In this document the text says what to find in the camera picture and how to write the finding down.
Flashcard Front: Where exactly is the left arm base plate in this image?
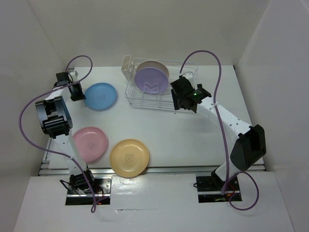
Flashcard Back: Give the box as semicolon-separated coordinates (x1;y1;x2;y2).
60;177;112;206

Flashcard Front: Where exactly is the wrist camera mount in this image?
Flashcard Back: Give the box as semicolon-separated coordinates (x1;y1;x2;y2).
180;72;194;85
67;69;78;82

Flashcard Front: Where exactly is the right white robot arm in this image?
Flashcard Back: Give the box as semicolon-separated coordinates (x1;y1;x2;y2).
170;76;266;190

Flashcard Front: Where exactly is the pink plate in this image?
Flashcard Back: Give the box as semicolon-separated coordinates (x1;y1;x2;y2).
73;127;108;163

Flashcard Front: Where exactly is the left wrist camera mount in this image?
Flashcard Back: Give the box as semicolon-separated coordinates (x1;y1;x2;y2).
67;69;78;82

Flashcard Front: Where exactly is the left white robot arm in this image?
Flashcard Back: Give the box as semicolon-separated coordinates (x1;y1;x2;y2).
35;69;96;194

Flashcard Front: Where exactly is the orange plate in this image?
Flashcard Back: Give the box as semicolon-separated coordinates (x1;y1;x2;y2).
110;139;150;178

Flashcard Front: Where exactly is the white wire dish rack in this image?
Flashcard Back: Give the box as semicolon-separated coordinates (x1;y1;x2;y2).
125;57;198;110

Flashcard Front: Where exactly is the blue plate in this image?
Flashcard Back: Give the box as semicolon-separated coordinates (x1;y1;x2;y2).
84;83;118;111

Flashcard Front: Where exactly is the cream plate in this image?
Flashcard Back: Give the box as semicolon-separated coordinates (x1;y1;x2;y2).
136;60;169;78

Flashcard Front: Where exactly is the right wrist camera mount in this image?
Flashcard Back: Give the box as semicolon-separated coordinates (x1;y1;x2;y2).
180;72;194;85

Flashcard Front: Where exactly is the white cutlery holder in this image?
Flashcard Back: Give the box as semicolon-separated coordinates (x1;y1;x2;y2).
121;55;131;81

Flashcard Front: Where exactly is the purple plate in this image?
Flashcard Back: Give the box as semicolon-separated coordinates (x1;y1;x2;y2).
134;67;169;94

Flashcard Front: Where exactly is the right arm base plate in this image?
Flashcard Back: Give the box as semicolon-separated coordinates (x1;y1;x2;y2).
193;176;242;203

